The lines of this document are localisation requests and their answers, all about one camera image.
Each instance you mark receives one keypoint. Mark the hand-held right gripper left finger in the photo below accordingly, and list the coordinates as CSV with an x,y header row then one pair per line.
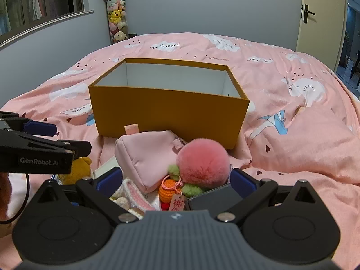
x,y
105,181

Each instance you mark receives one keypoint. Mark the window with grey frame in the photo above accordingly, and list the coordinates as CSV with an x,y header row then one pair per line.
x,y
36,0

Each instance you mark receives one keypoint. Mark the yellow cardboard box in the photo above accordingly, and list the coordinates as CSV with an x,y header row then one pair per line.
x,y
168,112

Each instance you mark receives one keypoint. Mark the tall tube of plush toys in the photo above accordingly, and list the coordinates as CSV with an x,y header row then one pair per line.
x,y
116,14

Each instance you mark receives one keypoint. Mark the pink paper tag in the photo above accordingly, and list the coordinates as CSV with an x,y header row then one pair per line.
x,y
177,202

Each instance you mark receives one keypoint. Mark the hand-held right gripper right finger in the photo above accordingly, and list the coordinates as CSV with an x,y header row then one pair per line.
x,y
243,181

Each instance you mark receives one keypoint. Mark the cream door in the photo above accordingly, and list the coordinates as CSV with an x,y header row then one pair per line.
x,y
323,33

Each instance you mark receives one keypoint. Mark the pink fabric pouch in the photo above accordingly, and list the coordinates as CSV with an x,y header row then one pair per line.
x,y
143,157

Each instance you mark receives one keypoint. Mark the yellow plush toy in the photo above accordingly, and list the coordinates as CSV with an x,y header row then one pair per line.
x,y
81,168

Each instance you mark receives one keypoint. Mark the pink fluffy peach plush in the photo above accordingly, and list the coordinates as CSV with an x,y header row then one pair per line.
x,y
202,163

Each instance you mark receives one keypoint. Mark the pink and white crochet piece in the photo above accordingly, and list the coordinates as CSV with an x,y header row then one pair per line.
x,y
135,197

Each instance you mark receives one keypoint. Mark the white rectangular carton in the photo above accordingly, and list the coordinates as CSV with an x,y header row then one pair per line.
x,y
108,166

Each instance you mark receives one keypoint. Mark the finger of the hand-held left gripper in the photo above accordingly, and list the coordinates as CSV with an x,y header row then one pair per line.
x,y
76,147
42,129

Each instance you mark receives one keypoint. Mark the pink printed bedspread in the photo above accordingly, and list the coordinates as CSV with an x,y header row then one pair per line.
x,y
281,146

